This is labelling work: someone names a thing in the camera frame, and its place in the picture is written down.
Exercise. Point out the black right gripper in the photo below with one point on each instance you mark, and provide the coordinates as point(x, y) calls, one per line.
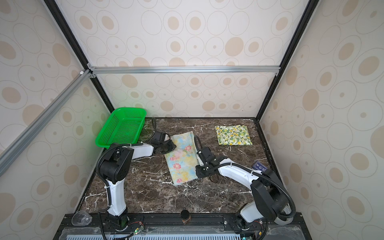
point(198, 172)

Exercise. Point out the silver aluminium rail back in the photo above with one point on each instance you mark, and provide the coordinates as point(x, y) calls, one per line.
point(185, 70)

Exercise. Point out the floral pastel skirt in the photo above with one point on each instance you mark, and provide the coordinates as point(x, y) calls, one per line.
point(182, 161)

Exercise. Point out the black corner frame post right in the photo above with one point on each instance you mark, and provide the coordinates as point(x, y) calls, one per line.
point(302, 25)

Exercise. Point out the black corner frame post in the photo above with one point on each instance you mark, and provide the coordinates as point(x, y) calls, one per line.
point(77, 49)
point(302, 25)

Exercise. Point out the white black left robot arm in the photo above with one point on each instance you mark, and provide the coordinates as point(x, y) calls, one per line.
point(114, 164)

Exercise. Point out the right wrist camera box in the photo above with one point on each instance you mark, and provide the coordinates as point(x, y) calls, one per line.
point(206, 156)

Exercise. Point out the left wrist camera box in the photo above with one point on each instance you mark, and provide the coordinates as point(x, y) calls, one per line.
point(160, 138)

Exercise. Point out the green plastic basket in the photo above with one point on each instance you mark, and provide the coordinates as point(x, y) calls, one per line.
point(123, 126)

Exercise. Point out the black corner frame post left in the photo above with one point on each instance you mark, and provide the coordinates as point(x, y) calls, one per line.
point(77, 49)

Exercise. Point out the blue card box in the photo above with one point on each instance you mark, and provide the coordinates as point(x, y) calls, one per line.
point(259, 166)

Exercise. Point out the silver aluminium rail left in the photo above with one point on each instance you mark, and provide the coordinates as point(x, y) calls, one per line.
point(26, 137)

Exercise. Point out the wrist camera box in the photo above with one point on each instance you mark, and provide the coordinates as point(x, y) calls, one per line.
point(206, 156)
point(160, 138)

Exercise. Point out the silver aluminium rail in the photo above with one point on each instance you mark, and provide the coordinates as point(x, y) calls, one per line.
point(26, 137)
point(185, 70)

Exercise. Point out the clear plastic cup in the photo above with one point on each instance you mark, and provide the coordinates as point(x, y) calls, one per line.
point(81, 219)

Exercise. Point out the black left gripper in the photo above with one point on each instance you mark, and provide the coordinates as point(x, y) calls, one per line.
point(170, 144)

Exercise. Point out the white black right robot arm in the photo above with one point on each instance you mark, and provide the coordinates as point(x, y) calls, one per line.
point(272, 201)

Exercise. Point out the lemon print green skirt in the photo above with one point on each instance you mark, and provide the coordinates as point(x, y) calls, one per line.
point(233, 135)

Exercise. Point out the brown cylindrical knob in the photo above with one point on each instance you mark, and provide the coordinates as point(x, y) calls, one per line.
point(185, 216)

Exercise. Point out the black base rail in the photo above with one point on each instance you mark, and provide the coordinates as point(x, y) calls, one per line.
point(173, 227)

